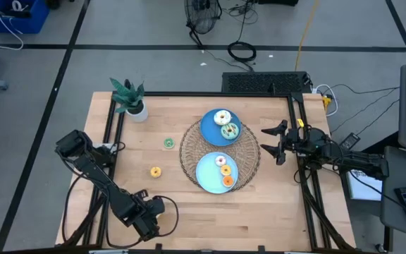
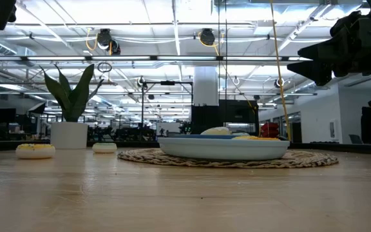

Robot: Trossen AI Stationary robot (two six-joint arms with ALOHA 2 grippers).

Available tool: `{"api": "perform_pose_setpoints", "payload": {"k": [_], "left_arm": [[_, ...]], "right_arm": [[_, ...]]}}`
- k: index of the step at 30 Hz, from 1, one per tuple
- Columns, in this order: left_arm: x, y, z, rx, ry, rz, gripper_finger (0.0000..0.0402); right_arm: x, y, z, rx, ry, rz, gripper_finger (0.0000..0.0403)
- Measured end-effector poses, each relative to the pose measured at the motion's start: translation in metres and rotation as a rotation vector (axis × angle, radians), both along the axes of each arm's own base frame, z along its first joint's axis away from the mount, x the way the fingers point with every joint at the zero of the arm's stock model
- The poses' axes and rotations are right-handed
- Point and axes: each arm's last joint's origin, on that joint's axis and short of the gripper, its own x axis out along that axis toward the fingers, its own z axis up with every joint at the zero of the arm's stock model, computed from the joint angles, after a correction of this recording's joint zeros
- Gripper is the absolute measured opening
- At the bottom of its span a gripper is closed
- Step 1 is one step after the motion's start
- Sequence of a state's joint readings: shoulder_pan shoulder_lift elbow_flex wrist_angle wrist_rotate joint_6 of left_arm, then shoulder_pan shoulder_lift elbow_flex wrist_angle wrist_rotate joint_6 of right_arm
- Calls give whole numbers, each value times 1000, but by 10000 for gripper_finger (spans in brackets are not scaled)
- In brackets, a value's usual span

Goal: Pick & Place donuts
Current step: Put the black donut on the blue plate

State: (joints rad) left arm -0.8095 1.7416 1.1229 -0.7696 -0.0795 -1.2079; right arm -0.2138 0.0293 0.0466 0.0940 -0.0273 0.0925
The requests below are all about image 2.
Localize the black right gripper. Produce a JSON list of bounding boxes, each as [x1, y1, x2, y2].
[[287, 11, 371, 86]]

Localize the small orange iced donut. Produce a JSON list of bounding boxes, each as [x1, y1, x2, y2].
[[231, 135, 281, 141]]

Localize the large white iced donut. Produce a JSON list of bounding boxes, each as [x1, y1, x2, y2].
[[200, 126, 233, 136]]

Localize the small yellow iced donut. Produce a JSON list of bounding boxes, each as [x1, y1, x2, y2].
[[15, 143, 57, 160]]

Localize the small green iced donut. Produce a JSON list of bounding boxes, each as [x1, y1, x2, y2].
[[91, 142, 118, 154]]

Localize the red bulky object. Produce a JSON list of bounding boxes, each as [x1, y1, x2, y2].
[[260, 122, 280, 139]]

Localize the dark background monitor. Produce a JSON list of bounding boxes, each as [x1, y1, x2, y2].
[[0, 108, 17, 124]]

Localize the green leafy plant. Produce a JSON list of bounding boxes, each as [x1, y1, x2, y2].
[[40, 63, 105, 123]]

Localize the light turquoise round plate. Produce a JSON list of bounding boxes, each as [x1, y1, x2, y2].
[[157, 136, 291, 161]]

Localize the long ceiling light strip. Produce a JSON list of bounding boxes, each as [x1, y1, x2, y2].
[[0, 55, 312, 62]]

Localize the white plant pot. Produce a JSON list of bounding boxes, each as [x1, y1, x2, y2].
[[50, 121, 89, 150]]

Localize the blue round plate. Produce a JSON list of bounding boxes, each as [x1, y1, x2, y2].
[[171, 134, 238, 140]]

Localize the round woven placemat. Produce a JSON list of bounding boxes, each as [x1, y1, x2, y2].
[[117, 147, 339, 169]]

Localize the yellow hanging cable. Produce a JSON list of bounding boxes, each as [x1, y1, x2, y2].
[[269, 0, 292, 142]]

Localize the black aluminium table frame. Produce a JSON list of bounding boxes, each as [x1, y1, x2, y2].
[[0, 139, 371, 155]]

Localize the black ceiling cable reel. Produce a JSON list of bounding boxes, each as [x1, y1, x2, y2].
[[199, 28, 216, 46], [97, 28, 121, 55]]

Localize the black background rig frame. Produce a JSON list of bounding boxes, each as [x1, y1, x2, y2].
[[141, 80, 194, 130]]

